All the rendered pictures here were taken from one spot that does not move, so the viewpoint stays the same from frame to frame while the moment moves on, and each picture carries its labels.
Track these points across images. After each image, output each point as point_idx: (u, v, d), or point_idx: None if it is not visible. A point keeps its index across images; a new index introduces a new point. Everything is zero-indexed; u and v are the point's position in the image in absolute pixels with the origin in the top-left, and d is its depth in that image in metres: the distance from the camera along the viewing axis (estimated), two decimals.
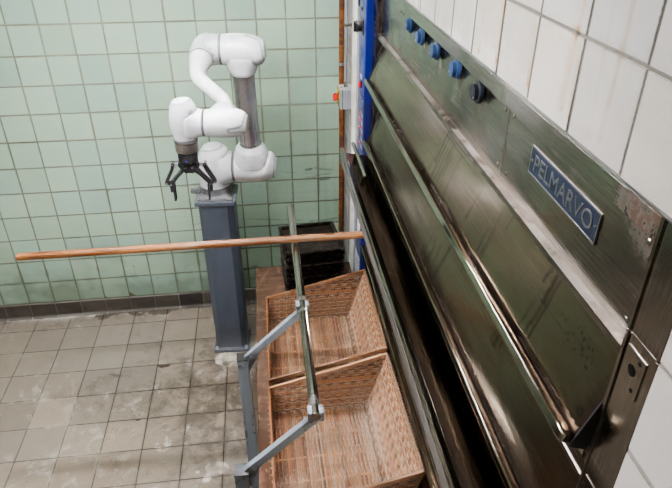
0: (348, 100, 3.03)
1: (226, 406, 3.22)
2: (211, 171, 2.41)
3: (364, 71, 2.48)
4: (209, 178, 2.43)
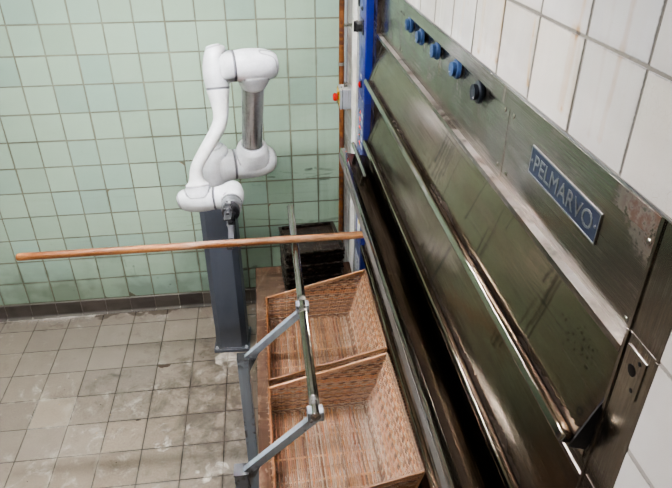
0: (348, 100, 3.03)
1: (226, 406, 3.22)
2: (230, 202, 2.49)
3: (364, 71, 2.48)
4: (229, 208, 2.47)
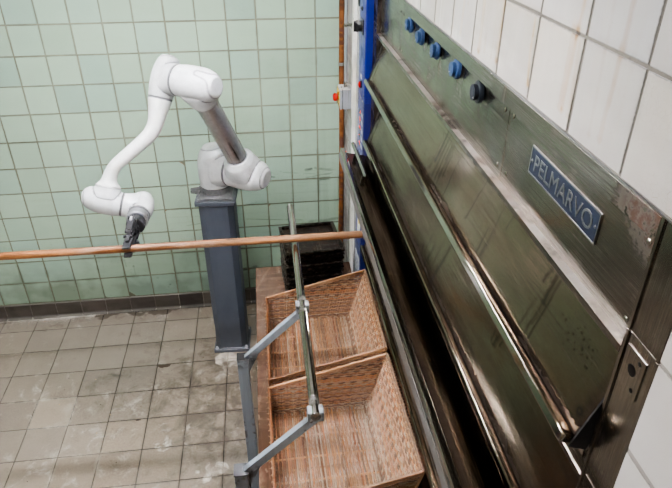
0: (348, 100, 3.03)
1: (226, 406, 3.22)
2: (131, 224, 2.38)
3: (364, 71, 2.48)
4: (130, 233, 2.36)
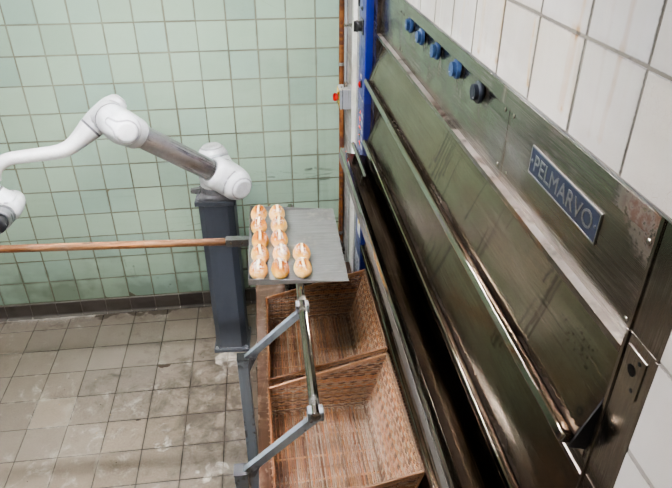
0: (348, 100, 3.03)
1: (226, 406, 3.22)
2: None
3: (364, 71, 2.48)
4: None
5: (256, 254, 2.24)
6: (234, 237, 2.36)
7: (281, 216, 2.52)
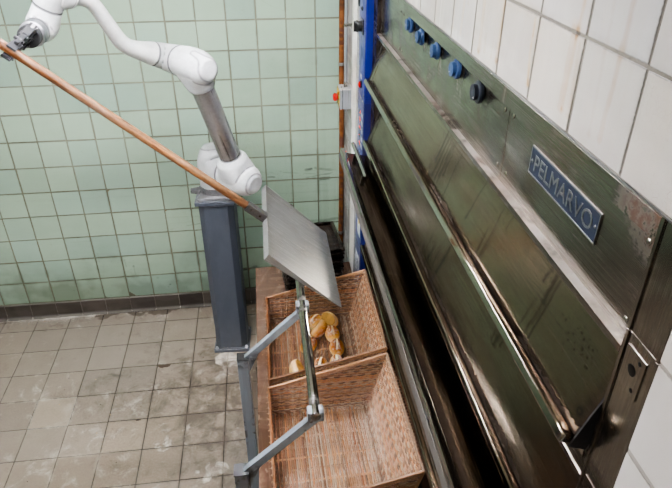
0: (348, 100, 3.03)
1: (226, 406, 3.22)
2: (31, 32, 1.97)
3: (364, 71, 2.48)
4: (23, 39, 1.95)
5: None
6: (256, 206, 2.30)
7: (312, 326, 2.82)
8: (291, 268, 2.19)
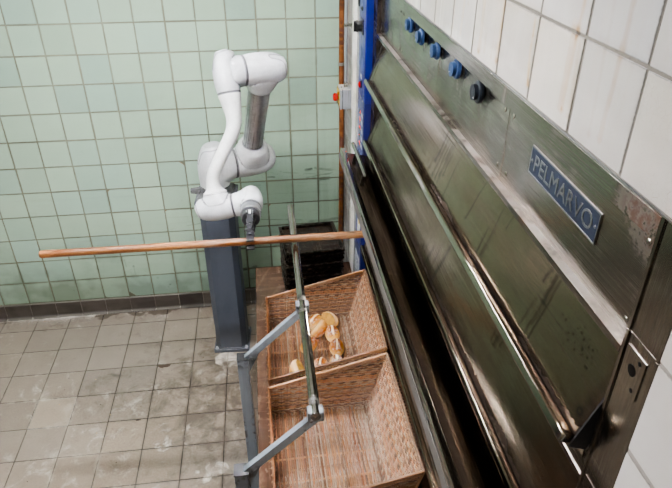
0: (348, 100, 3.03)
1: (226, 406, 3.22)
2: (252, 217, 2.42)
3: (364, 71, 2.48)
4: (251, 226, 2.41)
5: None
6: None
7: (312, 326, 2.82)
8: None
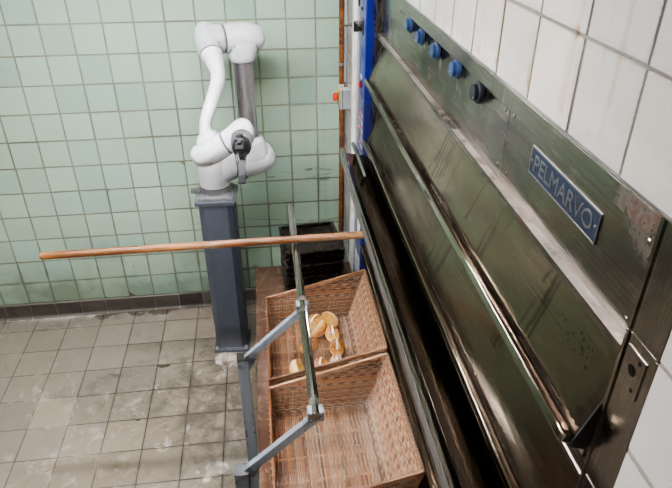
0: (348, 100, 3.03)
1: (226, 406, 3.22)
2: None
3: (364, 71, 2.48)
4: (241, 139, 2.30)
5: None
6: None
7: (312, 326, 2.82)
8: None
